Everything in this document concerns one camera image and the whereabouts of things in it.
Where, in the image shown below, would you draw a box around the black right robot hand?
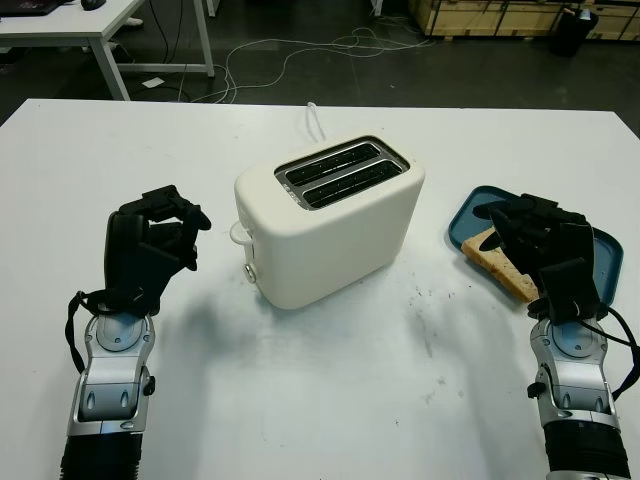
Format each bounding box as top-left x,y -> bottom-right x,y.
472,192 -> 599,294

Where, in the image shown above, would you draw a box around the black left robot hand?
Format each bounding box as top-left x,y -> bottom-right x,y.
103,184 -> 212,296

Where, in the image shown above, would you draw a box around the slice of bread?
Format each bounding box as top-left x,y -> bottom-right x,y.
460,229 -> 544,304

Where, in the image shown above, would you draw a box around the white toaster lever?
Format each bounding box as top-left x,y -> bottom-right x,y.
228,221 -> 254,247

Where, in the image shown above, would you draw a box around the blue plastic tray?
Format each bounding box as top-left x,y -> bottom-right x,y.
446,185 -> 626,307

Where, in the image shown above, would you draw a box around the cream white toaster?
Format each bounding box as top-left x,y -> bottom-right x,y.
233,133 -> 428,311

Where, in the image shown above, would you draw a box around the black trash bin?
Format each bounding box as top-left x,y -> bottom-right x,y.
549,5 -> 600,58

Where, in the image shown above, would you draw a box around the white office desk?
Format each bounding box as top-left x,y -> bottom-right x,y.
0,0 -> 216,101

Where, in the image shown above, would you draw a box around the wooden crate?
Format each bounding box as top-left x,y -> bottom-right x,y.
405,0 -> 640,39

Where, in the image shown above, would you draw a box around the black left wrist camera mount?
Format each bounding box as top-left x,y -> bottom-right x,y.
132,242 -> 181,317

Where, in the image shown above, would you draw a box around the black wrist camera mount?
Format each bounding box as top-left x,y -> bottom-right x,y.
132,242 -> 181,317
528,256 -> 604,322

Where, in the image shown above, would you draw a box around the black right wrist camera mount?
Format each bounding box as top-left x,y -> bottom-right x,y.
528,256 -> 604,322

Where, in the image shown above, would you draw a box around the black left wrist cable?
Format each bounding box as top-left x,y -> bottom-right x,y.
63,289 -> 151,374

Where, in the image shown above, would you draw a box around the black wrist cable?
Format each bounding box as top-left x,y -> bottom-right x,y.
574,299 -> 640,401
63,289 -> 151,374

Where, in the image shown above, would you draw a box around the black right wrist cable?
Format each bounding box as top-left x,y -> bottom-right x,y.
574,299 -> 640,401

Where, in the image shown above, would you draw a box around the black floor cable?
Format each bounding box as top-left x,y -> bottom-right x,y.
149,0 -> 201,101

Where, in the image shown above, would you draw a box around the white toaster power cord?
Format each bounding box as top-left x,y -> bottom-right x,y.
303,101 -> 327,143

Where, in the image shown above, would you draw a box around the white floor cable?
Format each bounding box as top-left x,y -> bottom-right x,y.
219,24 -> 434,104

